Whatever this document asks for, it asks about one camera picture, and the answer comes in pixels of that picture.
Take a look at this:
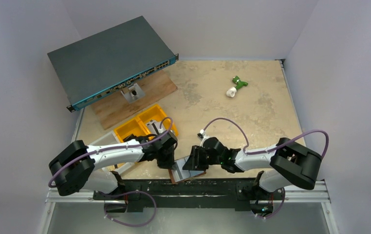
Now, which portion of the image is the brown leather card holder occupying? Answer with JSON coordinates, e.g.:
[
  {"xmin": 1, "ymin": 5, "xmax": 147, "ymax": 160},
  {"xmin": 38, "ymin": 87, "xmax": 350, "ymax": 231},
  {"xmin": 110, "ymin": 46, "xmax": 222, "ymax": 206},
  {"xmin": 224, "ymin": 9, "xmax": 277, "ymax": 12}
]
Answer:
[{"xmin": 168, "ymin": 156, "xmax": 206, "ymax": 184}]

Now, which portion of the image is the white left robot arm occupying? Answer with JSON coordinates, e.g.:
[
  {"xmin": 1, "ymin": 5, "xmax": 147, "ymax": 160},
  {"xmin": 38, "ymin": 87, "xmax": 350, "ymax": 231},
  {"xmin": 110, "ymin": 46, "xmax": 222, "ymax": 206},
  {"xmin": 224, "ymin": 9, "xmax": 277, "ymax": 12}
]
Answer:
[{"xmin": 48, "ymin": 131, "xmax": 178, "ymax": 196}]

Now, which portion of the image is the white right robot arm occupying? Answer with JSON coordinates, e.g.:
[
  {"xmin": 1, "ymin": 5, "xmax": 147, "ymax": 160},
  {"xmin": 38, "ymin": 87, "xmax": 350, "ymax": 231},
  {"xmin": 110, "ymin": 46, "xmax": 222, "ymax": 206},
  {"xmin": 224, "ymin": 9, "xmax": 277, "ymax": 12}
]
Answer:
[{"xmin": 182, "ymin": 137, "xmax": 322, "ymax": 193}]

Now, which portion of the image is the yellow bin with black cards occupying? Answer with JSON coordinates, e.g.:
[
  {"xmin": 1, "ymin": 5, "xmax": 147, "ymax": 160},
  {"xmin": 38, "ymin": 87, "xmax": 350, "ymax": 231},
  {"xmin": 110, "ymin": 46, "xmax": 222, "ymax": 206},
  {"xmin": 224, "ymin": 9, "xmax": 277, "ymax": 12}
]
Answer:
[{"xmin": 113, "ymin": 117, "xmax": 150, "ymax": 143}]

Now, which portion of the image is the yellow bin with silver cards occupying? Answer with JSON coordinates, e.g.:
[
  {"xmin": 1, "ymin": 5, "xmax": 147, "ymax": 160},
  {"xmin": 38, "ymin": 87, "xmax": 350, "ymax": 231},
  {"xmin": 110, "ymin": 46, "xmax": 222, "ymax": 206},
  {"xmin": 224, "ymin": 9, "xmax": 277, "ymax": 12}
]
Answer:
[{"xmin": 137, "ymin": 104, "xmax": 170, "ymax": 134}]

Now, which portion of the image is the white bin with gold cards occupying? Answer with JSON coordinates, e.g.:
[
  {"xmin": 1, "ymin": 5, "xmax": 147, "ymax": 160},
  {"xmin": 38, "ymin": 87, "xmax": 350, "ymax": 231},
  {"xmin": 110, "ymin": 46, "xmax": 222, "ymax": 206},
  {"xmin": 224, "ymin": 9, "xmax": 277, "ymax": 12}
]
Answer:
[{"xmin": 89, "ymin": 131, "xmax": 135, "ymax": 175}]

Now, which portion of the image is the plywood board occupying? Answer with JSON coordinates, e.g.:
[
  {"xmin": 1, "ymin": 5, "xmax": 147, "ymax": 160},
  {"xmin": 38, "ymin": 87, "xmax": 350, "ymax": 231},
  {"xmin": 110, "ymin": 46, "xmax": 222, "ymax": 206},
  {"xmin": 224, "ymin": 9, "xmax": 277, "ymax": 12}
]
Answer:
[{"xmin": 90, "ymin": 71, "xmax": 177, "ymax": 130}]

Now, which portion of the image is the green and white plastic fitting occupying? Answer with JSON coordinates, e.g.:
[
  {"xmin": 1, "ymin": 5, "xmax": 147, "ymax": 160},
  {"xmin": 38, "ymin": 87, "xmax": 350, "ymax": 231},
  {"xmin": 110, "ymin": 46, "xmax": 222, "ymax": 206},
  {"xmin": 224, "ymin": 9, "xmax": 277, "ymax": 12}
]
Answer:
[{"xmin": 226, "ymin": 76, "xmax": 248, "ymax": 98}]

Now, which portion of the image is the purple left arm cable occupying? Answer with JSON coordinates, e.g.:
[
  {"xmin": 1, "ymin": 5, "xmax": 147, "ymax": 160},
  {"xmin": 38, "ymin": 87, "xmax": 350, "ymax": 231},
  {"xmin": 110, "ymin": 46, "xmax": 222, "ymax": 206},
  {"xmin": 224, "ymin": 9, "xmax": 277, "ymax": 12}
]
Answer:
[{"xmin": 48, "ymin": 117, "xmax": 174, "ymax": 228}]

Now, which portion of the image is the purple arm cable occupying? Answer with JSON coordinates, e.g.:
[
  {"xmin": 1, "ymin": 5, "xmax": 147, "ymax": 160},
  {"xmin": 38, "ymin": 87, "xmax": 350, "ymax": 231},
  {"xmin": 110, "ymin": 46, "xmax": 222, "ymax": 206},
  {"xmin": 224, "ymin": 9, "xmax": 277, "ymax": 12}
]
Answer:
[
  {"xmin": 48, "ymin": 117, "xmax": 174, "ymax": 228},
  {"xmin": 202, "ymin": 117, "xmax": 330, "ymax": 220}
]

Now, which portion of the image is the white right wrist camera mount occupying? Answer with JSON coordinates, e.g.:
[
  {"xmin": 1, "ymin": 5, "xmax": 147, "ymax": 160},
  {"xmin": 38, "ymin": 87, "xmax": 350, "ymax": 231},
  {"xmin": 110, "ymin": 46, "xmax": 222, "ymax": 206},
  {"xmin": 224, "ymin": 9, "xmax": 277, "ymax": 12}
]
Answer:
[{"xmin": 197, "ymin": 129, "xmax": 209, "ymax": 142}]

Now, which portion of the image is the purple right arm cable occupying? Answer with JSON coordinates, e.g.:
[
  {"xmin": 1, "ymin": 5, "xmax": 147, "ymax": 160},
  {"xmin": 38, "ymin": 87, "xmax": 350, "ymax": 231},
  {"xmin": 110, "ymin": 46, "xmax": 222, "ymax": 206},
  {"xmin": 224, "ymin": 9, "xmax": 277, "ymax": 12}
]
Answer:
[{"xmin": 202, "ymin": 117, "xmax": 330, "ymax": 220}]

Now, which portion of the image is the black metal base rail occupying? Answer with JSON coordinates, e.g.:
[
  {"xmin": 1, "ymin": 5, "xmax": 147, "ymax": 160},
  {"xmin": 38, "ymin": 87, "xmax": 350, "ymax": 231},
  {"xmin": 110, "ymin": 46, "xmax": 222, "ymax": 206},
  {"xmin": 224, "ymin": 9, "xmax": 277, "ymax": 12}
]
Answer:
[{"xmin": 93, "ymin": 178, "xmax": 283, "ymax": 213}]

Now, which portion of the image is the grey metal bracket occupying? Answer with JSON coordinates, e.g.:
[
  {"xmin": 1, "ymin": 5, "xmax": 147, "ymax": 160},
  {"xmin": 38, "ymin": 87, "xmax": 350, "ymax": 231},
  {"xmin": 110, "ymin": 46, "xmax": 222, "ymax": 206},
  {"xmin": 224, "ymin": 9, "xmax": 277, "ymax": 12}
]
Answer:
[{"xmin": 120, "ymin": 83, "xmax": 146, "ymax": 103}]

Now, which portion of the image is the grey network switch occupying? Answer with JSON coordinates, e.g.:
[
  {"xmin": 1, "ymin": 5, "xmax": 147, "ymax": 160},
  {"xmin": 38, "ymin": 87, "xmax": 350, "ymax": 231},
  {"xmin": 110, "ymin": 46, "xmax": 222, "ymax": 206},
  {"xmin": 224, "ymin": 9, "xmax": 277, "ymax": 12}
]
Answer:
[{"xmin": 47, "ymin": 16, "xmax": 179, "ymax": 112}]

